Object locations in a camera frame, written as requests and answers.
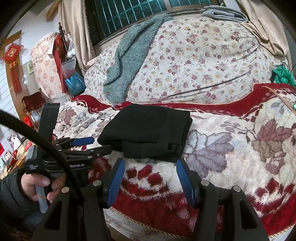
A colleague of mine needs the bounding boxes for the teal fleece garment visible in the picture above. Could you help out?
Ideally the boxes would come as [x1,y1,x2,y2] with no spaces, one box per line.
[103,13,175,105]

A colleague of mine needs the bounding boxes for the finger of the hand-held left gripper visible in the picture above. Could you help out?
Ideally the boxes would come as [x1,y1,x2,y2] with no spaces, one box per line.
[62,145,113,159]
[53,136,95,149]

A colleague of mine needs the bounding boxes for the green cloth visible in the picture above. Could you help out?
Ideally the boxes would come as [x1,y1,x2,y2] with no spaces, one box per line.
[271,65,296,88]

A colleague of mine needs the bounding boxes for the red hanging garment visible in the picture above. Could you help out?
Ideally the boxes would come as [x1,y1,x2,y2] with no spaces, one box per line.
[53,34,67,93]

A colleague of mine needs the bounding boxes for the red knot wall ornament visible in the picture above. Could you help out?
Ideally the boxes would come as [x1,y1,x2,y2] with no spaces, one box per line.
[0,43,25,94]

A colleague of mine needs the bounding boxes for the small-flower cream quilt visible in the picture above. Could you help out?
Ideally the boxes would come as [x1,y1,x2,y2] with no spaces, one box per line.
[84,17,290,107]

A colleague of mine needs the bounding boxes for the black cable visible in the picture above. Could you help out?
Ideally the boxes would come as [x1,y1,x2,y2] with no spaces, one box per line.
[0,110,84,203]

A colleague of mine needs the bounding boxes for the grey folded cloth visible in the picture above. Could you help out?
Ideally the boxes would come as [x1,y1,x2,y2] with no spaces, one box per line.
[200,6,249,23]

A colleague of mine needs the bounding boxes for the floral covered mattress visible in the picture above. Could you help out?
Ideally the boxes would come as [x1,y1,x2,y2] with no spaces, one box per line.
[30,32,64,99]

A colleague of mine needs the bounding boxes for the red floral plush blanket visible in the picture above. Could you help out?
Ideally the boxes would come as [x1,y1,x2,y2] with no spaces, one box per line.
[53,83,296,240]

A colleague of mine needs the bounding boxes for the black pants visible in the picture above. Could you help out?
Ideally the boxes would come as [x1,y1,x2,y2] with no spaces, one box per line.
[97,103,193,163]

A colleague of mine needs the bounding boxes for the clear plastic bag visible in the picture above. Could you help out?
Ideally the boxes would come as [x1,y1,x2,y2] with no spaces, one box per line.
[61,56,77,79]

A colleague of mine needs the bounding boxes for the blue plastic bag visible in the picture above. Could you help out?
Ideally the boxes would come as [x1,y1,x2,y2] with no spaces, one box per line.
[65,70,87,97]

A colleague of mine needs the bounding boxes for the person's left forearm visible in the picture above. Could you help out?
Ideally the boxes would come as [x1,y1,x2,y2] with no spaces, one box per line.
[0,171,40,224]

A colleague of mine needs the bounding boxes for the window with metal grille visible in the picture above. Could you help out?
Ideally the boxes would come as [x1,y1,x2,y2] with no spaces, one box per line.
[87,0,226,46]

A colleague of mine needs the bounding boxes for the person's left hand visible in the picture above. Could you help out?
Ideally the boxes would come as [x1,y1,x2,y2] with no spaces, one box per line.
[21,173,67,202]

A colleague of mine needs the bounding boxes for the beige curtain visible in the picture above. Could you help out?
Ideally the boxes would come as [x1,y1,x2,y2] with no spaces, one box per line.
[60,0,97,73]
[236,0,287,56]

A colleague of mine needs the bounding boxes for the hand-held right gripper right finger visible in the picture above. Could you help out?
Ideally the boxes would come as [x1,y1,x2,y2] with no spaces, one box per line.
[176,158,270,241]

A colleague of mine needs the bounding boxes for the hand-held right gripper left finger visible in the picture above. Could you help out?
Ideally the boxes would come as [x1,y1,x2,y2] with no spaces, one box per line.
[31,158,126,241]

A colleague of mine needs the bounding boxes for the red cushioned chair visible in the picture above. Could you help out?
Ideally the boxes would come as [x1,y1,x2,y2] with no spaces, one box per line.
[22,91,46,112]

